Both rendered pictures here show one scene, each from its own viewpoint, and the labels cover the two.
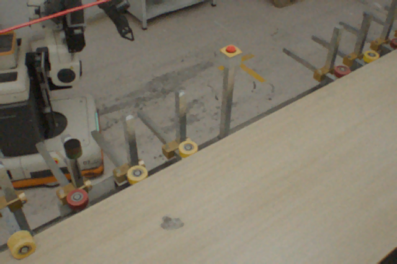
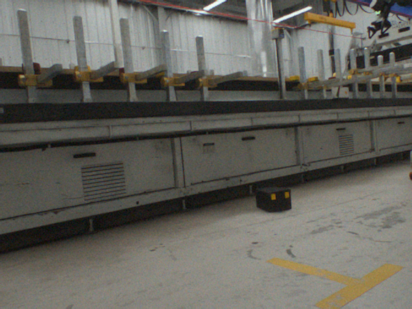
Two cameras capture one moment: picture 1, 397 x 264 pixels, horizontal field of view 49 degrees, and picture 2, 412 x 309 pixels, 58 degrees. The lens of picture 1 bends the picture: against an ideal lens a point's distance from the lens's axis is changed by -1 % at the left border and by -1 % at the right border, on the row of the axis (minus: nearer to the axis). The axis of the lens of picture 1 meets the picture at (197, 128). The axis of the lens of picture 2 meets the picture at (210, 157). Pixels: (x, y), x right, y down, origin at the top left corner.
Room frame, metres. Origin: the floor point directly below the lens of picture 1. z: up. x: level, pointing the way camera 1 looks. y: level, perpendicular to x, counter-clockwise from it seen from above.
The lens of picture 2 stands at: (4.39, -0.76, 0.47)
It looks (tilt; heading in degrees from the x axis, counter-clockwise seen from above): 3 degrees down; 179
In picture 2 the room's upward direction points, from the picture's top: 5 degrees counter-clockwise
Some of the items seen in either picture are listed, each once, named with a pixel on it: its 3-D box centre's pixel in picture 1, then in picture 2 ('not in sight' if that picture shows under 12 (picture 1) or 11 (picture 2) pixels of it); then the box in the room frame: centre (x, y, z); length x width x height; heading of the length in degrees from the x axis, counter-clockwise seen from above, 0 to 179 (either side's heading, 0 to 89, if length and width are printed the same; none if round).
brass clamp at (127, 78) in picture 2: (380, 43); (133, 78); (2.34, -1.10, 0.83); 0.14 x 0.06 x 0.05; 127
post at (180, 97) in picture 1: (180, 133); (303, 76); (1.45, 0.07, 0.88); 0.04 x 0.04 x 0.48; 37
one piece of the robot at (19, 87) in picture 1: (19, 90); not in sight; (2.10, 1.09, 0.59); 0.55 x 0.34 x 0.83; 14
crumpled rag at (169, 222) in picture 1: (171, 221); not in sight; (0.94, 0.09, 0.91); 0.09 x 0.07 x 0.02; 71
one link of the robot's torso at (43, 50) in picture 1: (59, 66); not in sight; (2.23, 0.85, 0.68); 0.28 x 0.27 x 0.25; 14
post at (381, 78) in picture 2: not in sight; (381, 80); (0.69, 1.07, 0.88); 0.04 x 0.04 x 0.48; 37
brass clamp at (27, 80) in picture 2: not in sight; (35, 81); (2.64, -1.50, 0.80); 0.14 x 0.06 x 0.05; 127
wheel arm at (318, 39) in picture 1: (340, 52); (183, 80); (2.25, -0.84, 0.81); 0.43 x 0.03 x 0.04; 37
